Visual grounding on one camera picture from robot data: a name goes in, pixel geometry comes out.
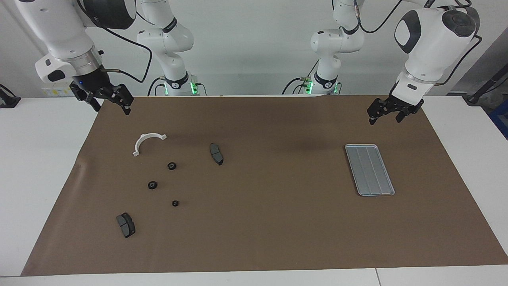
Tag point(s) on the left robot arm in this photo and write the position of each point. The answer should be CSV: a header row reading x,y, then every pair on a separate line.
x,y
430,43

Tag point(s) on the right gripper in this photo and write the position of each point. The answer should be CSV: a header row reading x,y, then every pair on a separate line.
x,y
92,78

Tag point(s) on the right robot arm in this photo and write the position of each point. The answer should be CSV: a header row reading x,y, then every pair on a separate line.
x,y
59,31

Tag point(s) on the silver metal tray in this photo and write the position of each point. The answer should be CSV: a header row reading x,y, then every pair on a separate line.
x,y
369,170

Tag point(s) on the dark grey brake pad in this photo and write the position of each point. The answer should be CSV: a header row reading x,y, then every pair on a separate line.
x,y
216,153
126,225

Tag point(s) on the white curved plastic bracket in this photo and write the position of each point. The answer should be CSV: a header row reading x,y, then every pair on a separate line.
x,y
147,139

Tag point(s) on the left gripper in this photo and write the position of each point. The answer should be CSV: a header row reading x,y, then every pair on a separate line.
x,y
405,104

